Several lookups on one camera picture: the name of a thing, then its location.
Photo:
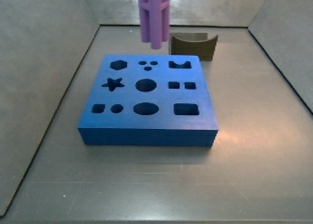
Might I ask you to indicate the purple three prong peg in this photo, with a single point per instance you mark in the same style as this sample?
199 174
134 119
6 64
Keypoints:
154 18

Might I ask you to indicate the blue shape sorter block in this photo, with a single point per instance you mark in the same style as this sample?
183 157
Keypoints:
149 100

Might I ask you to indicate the dark olive curved block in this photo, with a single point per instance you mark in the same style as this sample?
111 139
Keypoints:
193 44

